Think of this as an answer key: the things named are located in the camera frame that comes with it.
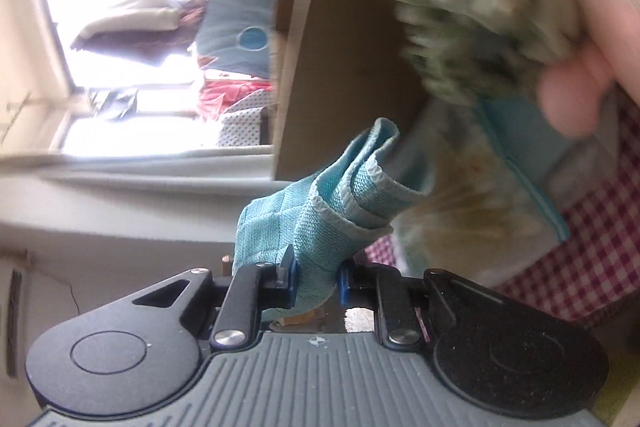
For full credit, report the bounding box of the teal checked cloth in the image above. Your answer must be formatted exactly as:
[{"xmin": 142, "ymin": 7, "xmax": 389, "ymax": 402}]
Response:
[{"xmin": 232, "ymin": 117, "xmax": 433, "ymax": 323}]

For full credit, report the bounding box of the pink plush doll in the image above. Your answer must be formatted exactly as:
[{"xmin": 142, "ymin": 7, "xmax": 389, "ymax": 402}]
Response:
[{"xmin": 537, "ymin": 0, "xmax": 640, "ymax": 140}]

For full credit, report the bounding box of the brown cardboard box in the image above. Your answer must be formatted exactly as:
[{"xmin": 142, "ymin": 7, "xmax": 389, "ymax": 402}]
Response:
[{"xmin": 270, "ymin": 0, "xmax": 568, "ymax": 182}]

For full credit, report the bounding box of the green scrunchie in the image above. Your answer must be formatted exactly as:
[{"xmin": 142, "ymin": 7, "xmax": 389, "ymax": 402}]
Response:
[{"xmin": 372, "ymin": 0, "xmax": 588, "ymax": 108}]

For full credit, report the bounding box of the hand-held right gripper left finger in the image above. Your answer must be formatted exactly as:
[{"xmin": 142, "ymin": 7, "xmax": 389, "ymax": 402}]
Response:
[{"xmin": 100, "ymin": 244, "xmax": 297, "ymax": 350}]

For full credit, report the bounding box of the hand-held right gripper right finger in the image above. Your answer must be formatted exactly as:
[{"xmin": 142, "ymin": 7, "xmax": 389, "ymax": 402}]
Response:
[{"xmin": 339, "ymin": 264, "xmax": 531, "ymax": 350}]

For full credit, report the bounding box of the pink hanging garment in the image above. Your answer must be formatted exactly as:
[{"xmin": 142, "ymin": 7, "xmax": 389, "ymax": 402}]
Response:
[{"xmin": 197, "ymin": 77, "xmax": 276, "ymax": 120}]

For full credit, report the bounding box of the brown striped packet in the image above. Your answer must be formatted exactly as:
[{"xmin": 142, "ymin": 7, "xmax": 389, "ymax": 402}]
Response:
[{"xmin": 395, "ymin": 107, "xmax": 556, "ymax": 288}]

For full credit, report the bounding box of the white polka dot cloth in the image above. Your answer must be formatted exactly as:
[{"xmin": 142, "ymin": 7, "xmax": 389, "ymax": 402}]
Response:
[{"xmin": 217, "ymin": 99, "xmax": 273, "ymax": 148}]

